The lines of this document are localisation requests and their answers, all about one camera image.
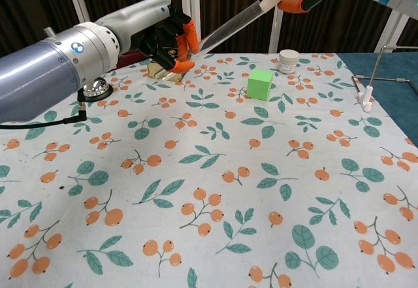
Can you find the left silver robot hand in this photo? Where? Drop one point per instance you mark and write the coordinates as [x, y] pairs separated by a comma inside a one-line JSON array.
[[140, 20]]

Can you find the small white stopper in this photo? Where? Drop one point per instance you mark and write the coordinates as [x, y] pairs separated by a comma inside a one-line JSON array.
[[270, 0]]

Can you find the clear glass test tube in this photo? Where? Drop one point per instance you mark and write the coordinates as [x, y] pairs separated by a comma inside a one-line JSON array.
[[228, 28]]

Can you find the black and gold tin box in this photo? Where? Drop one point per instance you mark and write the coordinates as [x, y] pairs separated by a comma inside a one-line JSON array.
[[155, 72]]

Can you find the silver call bell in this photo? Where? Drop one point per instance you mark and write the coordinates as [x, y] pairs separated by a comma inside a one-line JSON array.
[[98, 89]]

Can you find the metal rod stand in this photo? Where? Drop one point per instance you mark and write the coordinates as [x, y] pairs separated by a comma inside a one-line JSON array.
[[376, 65]]

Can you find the small white jar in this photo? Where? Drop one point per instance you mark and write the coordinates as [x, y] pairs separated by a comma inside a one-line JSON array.
[[288, 61]]

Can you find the white plastic clip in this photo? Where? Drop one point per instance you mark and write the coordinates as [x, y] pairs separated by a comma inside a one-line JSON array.
[[366, 100]]

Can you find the green cube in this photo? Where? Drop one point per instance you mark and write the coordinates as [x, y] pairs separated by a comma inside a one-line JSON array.
[[259, 85]]

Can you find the fruit and leaf print tablecloth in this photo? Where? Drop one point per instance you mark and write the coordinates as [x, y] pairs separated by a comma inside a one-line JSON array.
[[209, 203]]

